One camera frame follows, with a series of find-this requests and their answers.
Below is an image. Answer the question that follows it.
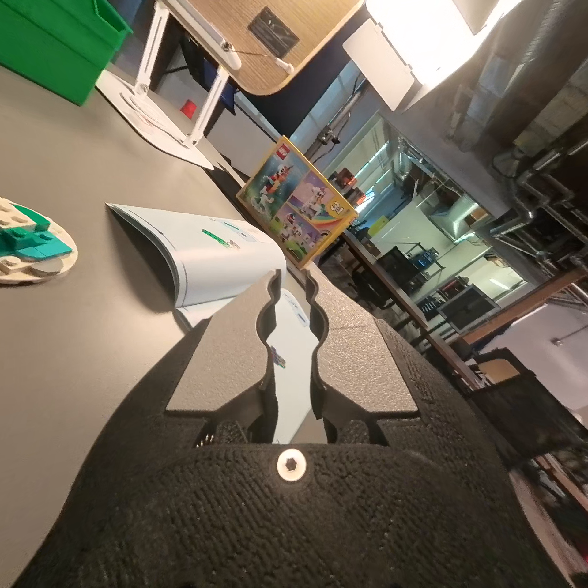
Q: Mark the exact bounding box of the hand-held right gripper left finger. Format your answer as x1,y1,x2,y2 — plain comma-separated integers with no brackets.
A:
164,270,283,422

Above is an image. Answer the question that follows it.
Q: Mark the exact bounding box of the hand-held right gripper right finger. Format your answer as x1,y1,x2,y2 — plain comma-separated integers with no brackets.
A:
304,271,422,443

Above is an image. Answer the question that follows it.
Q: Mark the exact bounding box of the white instruction booklet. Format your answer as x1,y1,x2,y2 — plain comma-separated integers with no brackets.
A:
106,202,329,444

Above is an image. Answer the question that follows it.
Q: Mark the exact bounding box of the green plastic bin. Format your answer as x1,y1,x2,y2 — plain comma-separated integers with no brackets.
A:
0,0,134,107

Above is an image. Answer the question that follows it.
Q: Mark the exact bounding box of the yellow lego set box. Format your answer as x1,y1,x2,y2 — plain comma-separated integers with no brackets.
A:
236,135,359,269

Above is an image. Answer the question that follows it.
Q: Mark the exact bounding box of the white and teal lego model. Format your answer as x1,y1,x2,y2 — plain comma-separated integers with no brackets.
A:
0,197,79,288

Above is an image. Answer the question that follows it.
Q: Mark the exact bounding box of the dark wooden table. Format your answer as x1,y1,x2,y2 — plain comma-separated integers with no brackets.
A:
342,230,483,391

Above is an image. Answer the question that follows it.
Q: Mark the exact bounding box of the grey monitor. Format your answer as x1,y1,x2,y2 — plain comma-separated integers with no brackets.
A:
436,285,501,334

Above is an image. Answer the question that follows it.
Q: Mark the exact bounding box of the black mesh chair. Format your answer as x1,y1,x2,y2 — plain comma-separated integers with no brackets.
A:
473,347,586,460

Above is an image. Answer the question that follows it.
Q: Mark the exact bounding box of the white folding stand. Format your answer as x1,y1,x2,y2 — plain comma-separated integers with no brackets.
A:
94,0,295,172

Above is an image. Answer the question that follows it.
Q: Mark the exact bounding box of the white light panel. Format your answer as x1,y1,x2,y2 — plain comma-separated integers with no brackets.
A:
342,0,524,112

